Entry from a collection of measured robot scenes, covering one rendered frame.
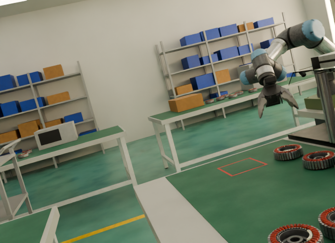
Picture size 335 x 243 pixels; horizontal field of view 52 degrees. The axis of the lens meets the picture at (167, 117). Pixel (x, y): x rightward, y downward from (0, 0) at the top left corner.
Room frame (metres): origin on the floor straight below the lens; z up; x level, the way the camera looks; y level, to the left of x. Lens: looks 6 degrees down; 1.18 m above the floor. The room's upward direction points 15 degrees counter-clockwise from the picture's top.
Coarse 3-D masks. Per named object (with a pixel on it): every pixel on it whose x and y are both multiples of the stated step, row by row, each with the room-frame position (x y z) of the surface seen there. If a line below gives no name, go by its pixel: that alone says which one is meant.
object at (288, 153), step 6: (294, 144) 1.36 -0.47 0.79; (276, 150) 1.35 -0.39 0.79; (282, 150) 1.37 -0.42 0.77; (288, 150) 1.30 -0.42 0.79; (294, 150) 1.30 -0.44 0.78; (300, 150) 1.30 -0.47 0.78; (276, 156) 1.33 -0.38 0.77; (282, 156) 1.30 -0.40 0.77; (288, 156) 1.29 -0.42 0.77; (294, 156) 1.29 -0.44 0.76; (300, 156) 1.31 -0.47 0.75
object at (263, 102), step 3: (261, 99) 1.40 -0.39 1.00; (264, 99) 1.39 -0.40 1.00; (261, 102) 1.39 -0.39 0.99; (264, 102) 1.39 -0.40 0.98; (258, 105) 1.39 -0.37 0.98; (261, 105) 1.38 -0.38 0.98; (264, 105) 1.39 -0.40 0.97; (258, 108) 1.38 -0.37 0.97; (261, 108) 1.37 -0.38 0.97; (258, 111) 1.38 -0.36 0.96; (261, 111) 1.36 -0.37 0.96; (258, 114) 1.37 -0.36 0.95; (261, 114) 1.36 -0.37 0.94
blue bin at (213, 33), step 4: (216, 28) 7.78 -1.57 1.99; (200, 32) 7.72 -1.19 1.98; (208, 32) 7.75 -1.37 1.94; (212, 32) 7.76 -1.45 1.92; (216, 32) 7.78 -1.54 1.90; (200, 36) 7.78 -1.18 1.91; (208, 36) 7.74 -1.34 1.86; (212, 36) 7.76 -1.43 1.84; (216, 36) 7.77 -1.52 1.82; (204, 40) 7.72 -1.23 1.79
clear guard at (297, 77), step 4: (308, 68) 1.49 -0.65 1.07; (312, 68) 1.43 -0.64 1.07; (324, 68) 1.31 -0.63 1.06; (328, 68) 1.29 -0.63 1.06; (332, 68) 1.59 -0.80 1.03; (296, 72) 1.49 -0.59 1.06; (300, 72) 1.52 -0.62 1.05; (304, 72) 1.53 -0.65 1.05; (308, 72) 1.54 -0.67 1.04; (312, 72) 1.55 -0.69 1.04; (316, 72) 1.56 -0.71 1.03; (328, 72) 1.60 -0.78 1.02; (292, 76) 1.53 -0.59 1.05; (296, 76) 1.54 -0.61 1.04; (300, 76) 1.55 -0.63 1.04; (304, 76) 1.56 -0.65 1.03; (308, 76) 1.57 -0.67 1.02; (312, 76) 1.58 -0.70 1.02; (292, 80) 1.55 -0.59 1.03; (296, 80) 1.56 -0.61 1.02; (300, 80) 1.57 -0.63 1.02; (304, 80) 1.58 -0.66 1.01; (292, 84) 1.57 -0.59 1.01
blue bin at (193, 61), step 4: (192, 56) 7.65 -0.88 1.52; (196, 56) 7.67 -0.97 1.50; (184, 60) 7.78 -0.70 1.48; (188, 60) 7.62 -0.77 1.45; (192, 60) 7.64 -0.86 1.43; (196, 60) 7.66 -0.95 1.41; (184, 64) 7.85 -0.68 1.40; (188, 64) 7.61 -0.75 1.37; (192, 64) 7.64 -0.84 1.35; (196, 64) 7.66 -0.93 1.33; (184, 68) 7.92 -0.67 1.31; (188, 68) 7.65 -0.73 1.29
